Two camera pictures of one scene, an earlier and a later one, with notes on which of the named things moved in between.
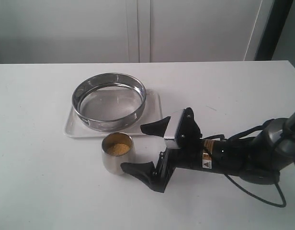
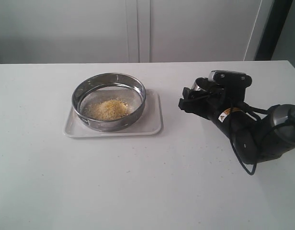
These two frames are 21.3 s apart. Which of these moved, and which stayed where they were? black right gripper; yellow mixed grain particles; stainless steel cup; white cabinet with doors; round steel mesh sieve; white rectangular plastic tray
Moved: black right gripper; yellow mixed grain particles; stainless steel cup
Stayed: round steel mesh sieve; white cabinet with doors; white rectangular plastic tray
